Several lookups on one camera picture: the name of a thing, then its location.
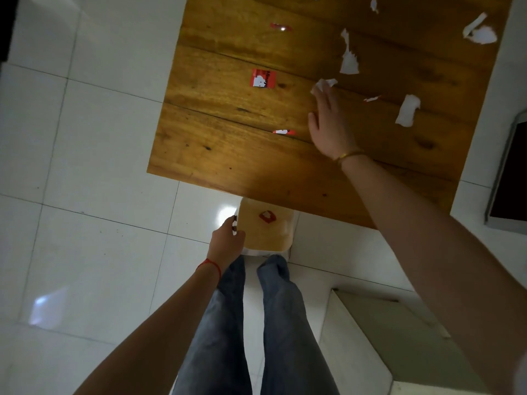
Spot person's right hand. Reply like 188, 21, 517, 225
308, 84, 366, 161

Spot person's left hand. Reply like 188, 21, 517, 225
205, 216, 247, 271

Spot white lined trash bin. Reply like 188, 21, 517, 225
234, 197, 299, 258

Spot person's left forearm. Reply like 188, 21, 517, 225
73, 262, 222, 395

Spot person's right forearm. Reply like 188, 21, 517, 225
341, 154, 527, 395

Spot large red paper scrap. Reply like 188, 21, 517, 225
250, 68, 276, 89

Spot tall white paper scrap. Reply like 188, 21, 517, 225
339, 28, 360, 75

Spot oblong white paper scrap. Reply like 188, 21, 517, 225
395, 94, 422, 128

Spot blue jeans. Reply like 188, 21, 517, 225
171, 254, 341, 395

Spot white cabinet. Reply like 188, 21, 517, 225
318, 288, 491, 395

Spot white paper strip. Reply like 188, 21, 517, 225
462, 12, 488, 39

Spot rounded white paper scrap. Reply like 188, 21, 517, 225
469, 25, 498, 45

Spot red string bracelet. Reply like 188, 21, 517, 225
195, 258, 222, 281

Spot gold bracelet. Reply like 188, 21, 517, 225
334, 149, 366, 165

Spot dark screen with silver frame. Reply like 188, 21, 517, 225
485, 110, 527, 236

